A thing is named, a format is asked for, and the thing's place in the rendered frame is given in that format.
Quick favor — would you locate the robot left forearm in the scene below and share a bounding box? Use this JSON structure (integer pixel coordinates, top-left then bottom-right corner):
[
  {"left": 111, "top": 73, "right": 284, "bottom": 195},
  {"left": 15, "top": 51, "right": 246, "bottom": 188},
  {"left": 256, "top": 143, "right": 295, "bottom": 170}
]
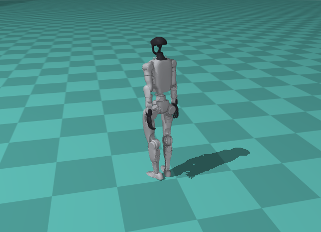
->
[{"left": 143, "top": 86, "right": 153, "bottom": 113}]

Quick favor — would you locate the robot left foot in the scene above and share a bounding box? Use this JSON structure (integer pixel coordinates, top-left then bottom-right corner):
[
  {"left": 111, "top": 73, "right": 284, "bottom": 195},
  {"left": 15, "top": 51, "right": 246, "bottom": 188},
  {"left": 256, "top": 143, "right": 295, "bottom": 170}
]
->
[{"left": 146, "top": 171, "right": 164, "bottom": 180}]

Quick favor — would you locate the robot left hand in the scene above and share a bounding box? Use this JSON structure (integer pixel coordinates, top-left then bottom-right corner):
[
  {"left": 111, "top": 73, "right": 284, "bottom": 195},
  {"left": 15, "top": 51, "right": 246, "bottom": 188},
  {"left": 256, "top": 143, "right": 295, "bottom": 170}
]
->
[{"left": 145, "top": 109, "right": 156, "bottom": 130}]

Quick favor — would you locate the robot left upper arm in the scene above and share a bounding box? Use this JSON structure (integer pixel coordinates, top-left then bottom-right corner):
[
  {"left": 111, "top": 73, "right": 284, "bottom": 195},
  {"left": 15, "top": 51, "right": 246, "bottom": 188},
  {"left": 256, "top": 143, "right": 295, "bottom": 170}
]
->
[{"left": 142, "top": 61, "right": 153, "bottom": 92}]

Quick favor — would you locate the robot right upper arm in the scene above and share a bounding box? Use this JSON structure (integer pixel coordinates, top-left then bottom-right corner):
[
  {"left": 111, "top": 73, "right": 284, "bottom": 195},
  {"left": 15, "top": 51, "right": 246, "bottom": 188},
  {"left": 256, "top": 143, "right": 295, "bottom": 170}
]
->
[{"left": 171, "top": 59, "right": 177, "bottom": 86}]

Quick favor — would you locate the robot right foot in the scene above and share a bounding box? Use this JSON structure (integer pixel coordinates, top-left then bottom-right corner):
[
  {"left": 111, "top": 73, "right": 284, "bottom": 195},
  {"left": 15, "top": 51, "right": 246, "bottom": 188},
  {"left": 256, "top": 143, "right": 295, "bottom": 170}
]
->
[{"left": 160, "top": 165, "right": 171, "bottom": 177}]

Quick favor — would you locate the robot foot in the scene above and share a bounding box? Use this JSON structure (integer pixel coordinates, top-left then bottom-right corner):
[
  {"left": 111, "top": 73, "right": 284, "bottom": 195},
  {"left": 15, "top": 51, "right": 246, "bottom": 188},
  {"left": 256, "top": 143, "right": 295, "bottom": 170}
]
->
[
  {"left": 160, "top": 165, "right": 171, "bottom": 177},
  {"left": 146, "top": 171, "right": 164, "bottom": 180}
]

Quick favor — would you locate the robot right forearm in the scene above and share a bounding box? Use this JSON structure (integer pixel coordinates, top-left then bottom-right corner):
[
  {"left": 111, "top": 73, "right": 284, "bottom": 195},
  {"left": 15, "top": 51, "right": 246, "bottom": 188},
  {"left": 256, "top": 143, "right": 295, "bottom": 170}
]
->
[{"left": 170, "top": 82, "right": 178, "bottom": 103}]

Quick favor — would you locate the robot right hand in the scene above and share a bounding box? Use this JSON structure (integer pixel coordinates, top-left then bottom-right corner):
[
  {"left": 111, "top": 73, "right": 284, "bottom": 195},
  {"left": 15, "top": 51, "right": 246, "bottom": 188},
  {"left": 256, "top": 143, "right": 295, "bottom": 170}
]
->
[{"left": 171, "top": 99, "right": 179, "bottom": 118}]

